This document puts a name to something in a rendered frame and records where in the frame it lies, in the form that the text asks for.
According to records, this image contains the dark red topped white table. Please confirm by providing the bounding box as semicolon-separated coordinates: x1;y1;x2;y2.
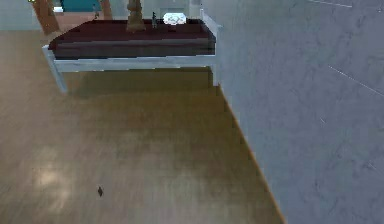
41;9;224;95

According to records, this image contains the white round bowl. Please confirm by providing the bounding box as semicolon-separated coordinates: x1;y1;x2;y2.
162;12;188;26

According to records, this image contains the tan stacked sculpture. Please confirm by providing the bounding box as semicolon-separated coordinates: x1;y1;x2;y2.
125;0;147;33

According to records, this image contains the brown wooden chair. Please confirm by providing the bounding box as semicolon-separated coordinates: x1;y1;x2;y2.
31;0;114;36

